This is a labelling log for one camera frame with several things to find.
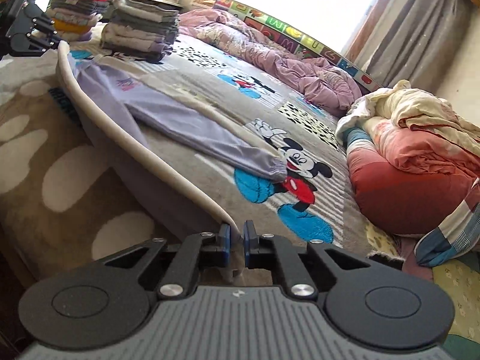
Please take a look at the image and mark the cartoon mouse printed blanket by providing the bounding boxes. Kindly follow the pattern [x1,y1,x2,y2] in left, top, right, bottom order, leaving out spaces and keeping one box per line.
[0,32,407,293]

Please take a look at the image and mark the red pink rolled quilt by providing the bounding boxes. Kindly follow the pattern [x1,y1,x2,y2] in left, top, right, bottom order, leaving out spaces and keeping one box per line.
[343,118,480,238]

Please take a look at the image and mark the striped plaid pillow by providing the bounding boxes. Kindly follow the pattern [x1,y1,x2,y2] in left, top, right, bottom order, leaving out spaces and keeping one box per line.
[414,178,480,269]

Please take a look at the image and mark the purple duvet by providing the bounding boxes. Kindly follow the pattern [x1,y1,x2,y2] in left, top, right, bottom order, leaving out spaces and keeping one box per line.
[179,7,363,118]

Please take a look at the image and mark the stack of grey folded clothes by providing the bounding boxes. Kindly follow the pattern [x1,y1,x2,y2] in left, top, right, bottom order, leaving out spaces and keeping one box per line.
[100,0,181,64]

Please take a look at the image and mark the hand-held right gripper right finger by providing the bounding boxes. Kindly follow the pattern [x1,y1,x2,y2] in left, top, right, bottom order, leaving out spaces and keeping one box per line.
[242,220,370,301]

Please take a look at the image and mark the yellow floral sheet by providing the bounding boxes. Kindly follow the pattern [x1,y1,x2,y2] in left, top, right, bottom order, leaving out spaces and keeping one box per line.
[431,258,480,346]

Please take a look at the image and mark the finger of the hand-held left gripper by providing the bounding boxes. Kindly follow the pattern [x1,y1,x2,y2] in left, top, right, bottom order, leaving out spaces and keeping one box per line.
[7,31,61,58]
[17,2,55,37]

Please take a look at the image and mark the lavender fleece pants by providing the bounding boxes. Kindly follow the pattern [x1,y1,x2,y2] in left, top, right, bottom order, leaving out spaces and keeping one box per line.
[56,40,288,283]

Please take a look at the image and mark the stack of colourful folded clothes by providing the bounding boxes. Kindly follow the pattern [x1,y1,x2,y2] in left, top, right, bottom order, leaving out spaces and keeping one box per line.
[49,0,110,43]

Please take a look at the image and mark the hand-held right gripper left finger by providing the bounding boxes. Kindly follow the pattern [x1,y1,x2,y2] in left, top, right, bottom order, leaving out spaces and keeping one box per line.
[90,223,230,299]

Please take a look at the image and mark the grey curtain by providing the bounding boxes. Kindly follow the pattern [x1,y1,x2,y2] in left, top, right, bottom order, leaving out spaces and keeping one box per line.
[344,0,470,91]

